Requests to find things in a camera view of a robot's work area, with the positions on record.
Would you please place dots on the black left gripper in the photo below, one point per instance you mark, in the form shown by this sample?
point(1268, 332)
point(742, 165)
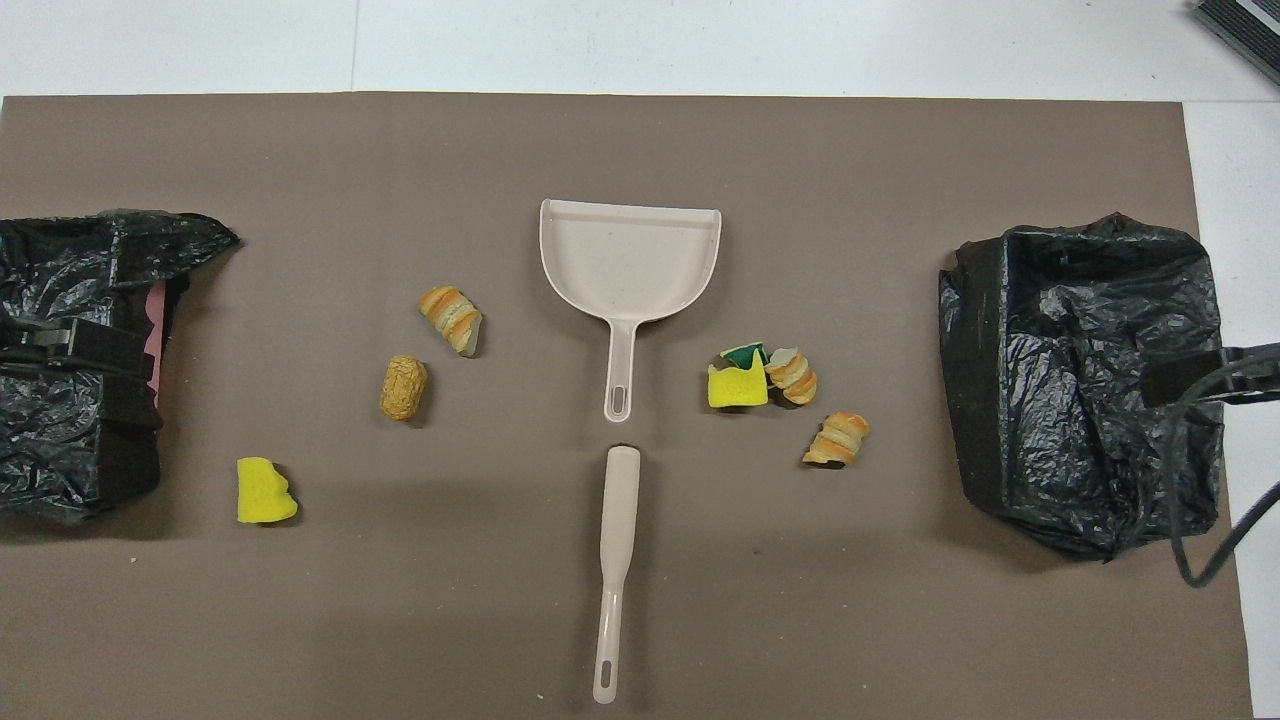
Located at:
point(105, 350)

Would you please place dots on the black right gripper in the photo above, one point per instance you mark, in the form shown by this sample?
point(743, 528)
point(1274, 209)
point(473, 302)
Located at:
point(1185, 378)

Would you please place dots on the plain yellow sponge piece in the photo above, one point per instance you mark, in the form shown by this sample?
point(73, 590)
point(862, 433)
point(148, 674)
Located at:
point(262, 492)

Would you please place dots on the brown peanut shaped bread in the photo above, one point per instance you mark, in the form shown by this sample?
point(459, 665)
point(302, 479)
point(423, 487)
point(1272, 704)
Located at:
point(403, 388)

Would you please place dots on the striped croissant piece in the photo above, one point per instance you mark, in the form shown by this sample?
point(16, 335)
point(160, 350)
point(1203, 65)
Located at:
point(793, 378)
point(448, 312)
point(838, 440)

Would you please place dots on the green and yellow sponge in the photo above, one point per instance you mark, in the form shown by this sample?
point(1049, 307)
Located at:
point(745, 354)

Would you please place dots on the embossed yellow sponge piece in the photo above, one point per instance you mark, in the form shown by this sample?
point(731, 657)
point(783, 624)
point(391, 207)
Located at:
point(735, 388)

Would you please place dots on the beige plastic dustpan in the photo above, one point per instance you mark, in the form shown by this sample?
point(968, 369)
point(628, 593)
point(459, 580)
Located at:
point(630, 260)

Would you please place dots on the beige hand brush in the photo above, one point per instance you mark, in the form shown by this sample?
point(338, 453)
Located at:
point(619, 500)

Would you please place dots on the black bag lined pink bin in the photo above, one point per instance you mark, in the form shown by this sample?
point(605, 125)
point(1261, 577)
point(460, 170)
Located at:
point(60, 450)

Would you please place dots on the dark ridged panel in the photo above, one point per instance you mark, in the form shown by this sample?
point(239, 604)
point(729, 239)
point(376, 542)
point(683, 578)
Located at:
point(1245, 30)

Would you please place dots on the brown table mat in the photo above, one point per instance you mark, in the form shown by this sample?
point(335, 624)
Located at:
point(850, 600)

